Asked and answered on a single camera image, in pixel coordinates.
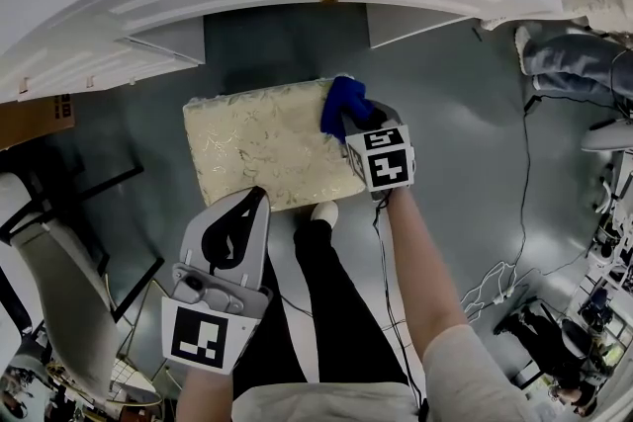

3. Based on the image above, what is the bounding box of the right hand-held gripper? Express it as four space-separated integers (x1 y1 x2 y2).
340 99 417 204

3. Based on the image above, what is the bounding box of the cream floral cushioned seat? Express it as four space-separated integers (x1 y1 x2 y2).
181 78 368 213

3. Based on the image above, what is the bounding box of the black metal frame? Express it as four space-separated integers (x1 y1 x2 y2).
0 146 166 324

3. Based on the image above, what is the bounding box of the person's black trouser leg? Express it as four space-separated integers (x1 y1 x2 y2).
230 216 412 385

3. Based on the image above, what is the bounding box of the white tangled cable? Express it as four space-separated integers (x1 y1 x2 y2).
460 260 521 323

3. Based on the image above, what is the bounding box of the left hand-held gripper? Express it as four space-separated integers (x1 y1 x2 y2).
160 186 274 378

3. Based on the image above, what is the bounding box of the black floor cable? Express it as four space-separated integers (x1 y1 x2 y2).
503 47 633 281

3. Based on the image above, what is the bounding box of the person's white shoe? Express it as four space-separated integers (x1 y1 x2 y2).
310 200 340 230

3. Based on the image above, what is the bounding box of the person's right forearm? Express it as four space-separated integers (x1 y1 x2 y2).
383 186 540 422

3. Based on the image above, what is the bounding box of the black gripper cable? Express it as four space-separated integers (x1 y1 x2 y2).
370 190 429 416

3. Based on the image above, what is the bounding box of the grey upholstered chair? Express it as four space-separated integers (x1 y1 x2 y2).
0 171 121 404

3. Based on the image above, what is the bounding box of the person's left forearm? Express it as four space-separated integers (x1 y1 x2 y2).
174 360 239 422

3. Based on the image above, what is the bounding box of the blue cloth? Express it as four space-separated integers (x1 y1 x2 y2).
319 74 383 146

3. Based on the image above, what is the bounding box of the brown cardboard box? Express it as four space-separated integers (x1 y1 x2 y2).
0 92 76 152

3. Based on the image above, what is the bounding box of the person's grey top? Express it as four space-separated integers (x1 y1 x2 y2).
230 379 432 422

